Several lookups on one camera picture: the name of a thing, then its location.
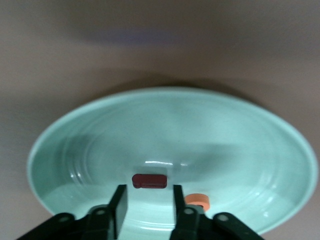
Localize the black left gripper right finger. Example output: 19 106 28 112
169 184 261 240

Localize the orange foam letter e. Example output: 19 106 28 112
184 193 210 213

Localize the dark red foam letter l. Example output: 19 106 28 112
131 173 168 190

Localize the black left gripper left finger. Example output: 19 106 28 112
19 184 130 240

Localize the green plate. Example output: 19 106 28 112
26 86 315 236

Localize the brown table cover sheet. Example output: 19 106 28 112
0 0 320 240

